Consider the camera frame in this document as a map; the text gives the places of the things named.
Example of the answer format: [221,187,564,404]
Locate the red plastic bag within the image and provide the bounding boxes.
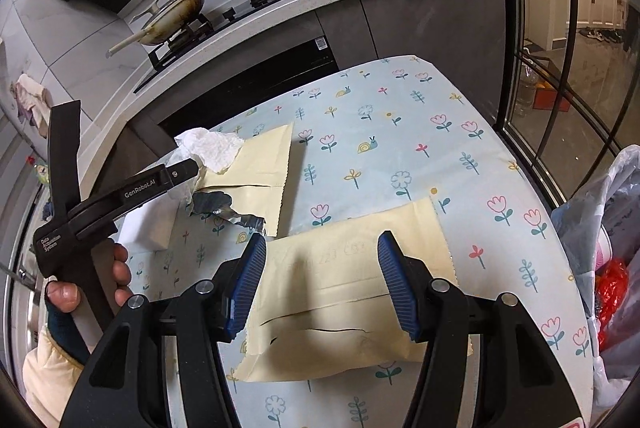
[594,258,629,350]

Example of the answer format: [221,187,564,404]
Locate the pink white paper cup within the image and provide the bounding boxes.
[594,226,613,271]

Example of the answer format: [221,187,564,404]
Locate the cream sleeve forearm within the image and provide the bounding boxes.
[23,299,90,427]

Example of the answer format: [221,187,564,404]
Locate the trash bin with clear liner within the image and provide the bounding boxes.
[551,144,639,422]

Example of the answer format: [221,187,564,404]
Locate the person's left hand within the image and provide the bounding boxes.
[46,241,132,322]

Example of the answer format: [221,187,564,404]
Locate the white sponge block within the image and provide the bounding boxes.
[118,195,179,254]

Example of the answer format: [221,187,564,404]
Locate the green dish soap bottle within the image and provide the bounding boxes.
[27,155,50,185]

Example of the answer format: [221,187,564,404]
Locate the grey foil scrap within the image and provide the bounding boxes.
[191,191,266,234]

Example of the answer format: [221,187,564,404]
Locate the hanging pink white cloths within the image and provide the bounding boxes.
[10,73,51,139]

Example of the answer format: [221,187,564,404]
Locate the crumpled white tissue back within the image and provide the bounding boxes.
[168,127,244,174]

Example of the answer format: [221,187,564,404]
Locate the beige paper envelope back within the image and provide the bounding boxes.
[195,123,293,237]

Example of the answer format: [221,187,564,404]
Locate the beige paper envelope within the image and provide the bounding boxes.
[235,199,457,382]
[195,123,293,237]

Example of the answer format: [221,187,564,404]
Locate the built-in black oven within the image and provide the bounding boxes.
[160,36,338,137]

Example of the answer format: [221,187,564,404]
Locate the beige paper envelope front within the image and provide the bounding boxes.
[235,199,457,382]

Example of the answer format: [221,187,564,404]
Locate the beige frying pan with lid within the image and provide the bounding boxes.
[105,0,205,58]

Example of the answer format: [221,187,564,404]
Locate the glass sliding door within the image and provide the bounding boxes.
[497,0,639,206]

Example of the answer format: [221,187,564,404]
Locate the black gas stove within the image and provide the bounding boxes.
[134,0,281,94]

